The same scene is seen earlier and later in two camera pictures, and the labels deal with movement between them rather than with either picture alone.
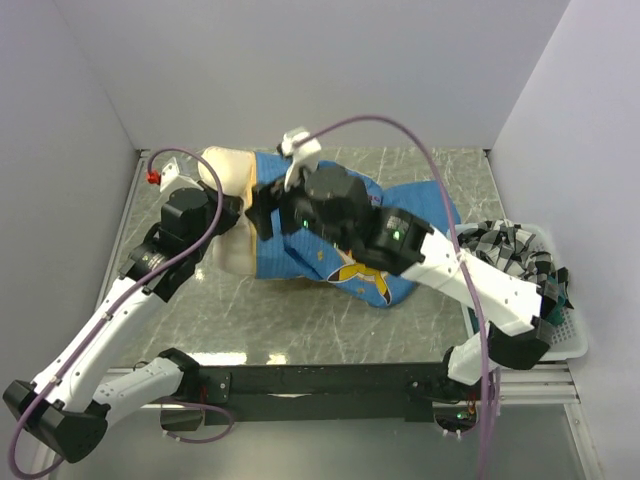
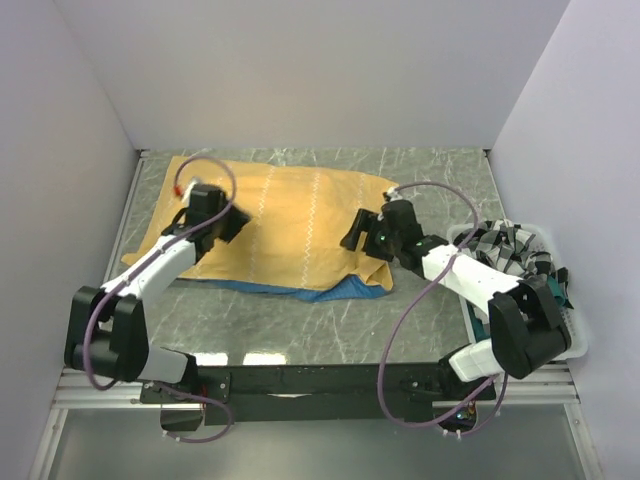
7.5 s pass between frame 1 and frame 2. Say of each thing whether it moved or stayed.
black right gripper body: moved
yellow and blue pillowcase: moved
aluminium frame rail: stayed
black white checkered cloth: stayed
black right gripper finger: moved
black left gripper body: stayed
